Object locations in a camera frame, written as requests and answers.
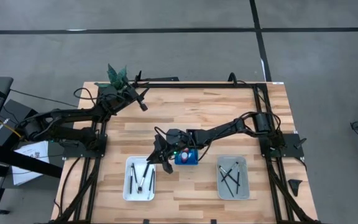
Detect black desk beam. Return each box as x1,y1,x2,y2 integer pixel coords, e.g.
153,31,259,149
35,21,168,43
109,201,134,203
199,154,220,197
0,144,63,180

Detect black computer box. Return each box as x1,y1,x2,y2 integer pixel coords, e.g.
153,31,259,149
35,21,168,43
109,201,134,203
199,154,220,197
0,98,45,149

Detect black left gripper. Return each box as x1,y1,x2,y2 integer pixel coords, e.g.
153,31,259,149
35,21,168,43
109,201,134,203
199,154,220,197
99,81,151,112

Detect thick black brush silver ferrule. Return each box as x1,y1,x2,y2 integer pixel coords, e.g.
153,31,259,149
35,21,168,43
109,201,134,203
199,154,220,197
137,164,151,193

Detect blue plastic basket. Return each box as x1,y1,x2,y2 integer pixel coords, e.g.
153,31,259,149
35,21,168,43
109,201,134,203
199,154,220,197
174,148,200,166

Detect yellow cable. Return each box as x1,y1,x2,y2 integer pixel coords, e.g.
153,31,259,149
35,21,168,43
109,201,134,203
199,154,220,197
0,119,24,139

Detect white paper sheet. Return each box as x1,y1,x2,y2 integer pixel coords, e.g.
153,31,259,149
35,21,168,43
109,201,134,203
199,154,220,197
10,140,50,187

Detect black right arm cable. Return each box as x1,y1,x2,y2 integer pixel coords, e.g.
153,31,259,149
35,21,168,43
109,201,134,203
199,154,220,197
154,126,171,139

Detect black aluminium table frame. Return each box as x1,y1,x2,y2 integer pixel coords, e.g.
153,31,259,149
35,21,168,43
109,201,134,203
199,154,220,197
53,81,319,224

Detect black flat bar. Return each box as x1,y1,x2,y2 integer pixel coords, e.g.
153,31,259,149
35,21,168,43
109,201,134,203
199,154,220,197
141,76,180,83

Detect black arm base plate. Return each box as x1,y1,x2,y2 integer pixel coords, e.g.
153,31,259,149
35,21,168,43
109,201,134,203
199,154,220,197
62,133,109,159
260,133,305,159

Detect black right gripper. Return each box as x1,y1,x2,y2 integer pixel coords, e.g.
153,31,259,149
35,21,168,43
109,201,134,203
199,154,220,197
146,128,198,175

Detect black table cable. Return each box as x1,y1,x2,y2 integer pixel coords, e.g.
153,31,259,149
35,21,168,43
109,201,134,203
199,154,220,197
58,157,82,217

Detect green plant in white pot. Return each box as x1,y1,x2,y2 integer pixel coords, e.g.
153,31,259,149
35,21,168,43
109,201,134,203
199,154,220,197
94,63,131,94

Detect white plastic bin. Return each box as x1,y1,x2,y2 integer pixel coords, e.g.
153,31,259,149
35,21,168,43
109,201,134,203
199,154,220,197
122,156,157,202

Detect grey plastic bin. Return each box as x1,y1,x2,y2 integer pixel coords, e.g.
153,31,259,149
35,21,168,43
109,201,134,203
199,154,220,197
215,155,250,200

